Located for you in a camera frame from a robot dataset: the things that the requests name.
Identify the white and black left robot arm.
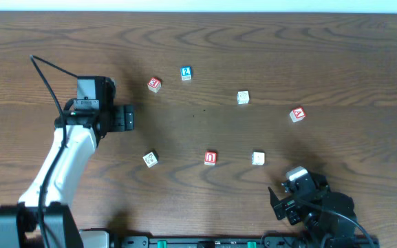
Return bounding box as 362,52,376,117
0,99,133,247

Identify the white block with round drawing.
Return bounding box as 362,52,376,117
237,91,250,105

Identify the blue number 2 block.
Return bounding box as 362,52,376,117
180,66,192,81

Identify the white block with animal drawing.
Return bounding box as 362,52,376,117
142,151,158,168

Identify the black mounting rail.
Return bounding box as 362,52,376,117
77,229,380,248

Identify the red letter U block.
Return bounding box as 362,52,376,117
204,151,217,166

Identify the white block with red side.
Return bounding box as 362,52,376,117
251,152,265,165

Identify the red letter A block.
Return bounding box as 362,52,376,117
289,107,306,123

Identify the red number 3 block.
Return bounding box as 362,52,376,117
147,77,162,93

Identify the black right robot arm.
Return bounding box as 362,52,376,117
268,172,357,247

